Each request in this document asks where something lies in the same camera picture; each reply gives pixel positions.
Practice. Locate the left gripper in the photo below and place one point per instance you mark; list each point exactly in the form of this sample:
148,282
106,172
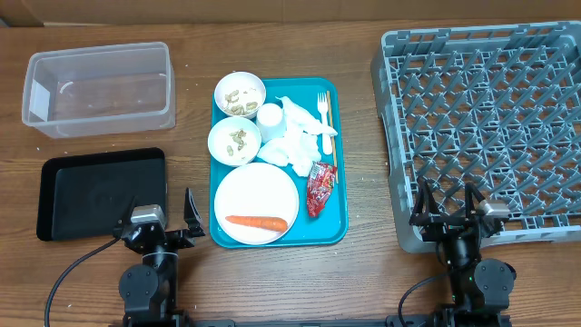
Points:
192,217

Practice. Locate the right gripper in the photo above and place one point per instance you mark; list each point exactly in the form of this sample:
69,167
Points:
442,224

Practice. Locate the white bowl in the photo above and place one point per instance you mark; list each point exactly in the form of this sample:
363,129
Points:
217,140

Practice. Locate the orange carrot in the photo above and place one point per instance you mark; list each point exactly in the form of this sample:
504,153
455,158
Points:
275,224

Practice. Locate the white round plate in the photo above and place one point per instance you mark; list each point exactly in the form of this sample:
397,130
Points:
256,189

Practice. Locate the red snack wrapper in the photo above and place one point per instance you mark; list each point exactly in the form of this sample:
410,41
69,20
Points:
320,185

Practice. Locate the pink bowl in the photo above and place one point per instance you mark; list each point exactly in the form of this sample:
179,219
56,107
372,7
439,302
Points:
239,81

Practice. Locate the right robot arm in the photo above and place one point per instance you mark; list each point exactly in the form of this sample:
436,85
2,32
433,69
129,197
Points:
480,288

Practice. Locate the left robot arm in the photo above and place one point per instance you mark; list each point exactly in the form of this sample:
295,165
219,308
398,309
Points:
149,289

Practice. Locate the grey dishwasher rack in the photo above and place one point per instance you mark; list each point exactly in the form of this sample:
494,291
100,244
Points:
497,106

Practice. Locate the black plastic tray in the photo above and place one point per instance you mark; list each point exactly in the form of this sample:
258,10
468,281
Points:
85,195

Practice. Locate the peanuts in white bowl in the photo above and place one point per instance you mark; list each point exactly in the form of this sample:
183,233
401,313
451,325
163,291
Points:
237,145

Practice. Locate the teal plastic serving tray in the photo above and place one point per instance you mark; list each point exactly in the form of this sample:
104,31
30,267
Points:
333,222

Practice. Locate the clear plastic bin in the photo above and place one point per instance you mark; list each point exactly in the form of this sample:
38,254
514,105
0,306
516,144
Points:
110,89

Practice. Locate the peanuts in pink bowl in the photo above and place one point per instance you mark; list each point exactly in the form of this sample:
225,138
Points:
241,102

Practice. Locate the white paper cup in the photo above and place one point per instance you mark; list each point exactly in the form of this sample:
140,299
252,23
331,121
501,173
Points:
270,122

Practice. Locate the crumpled white napkin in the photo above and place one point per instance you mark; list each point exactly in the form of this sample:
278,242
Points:
299,145

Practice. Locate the white plastic fork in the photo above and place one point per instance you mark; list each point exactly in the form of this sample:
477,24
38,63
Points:
323,110

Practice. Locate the wooden chopstick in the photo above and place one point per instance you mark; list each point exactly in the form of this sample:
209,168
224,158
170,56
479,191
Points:
332,138

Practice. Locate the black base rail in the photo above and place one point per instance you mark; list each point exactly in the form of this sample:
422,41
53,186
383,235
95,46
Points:
389,321

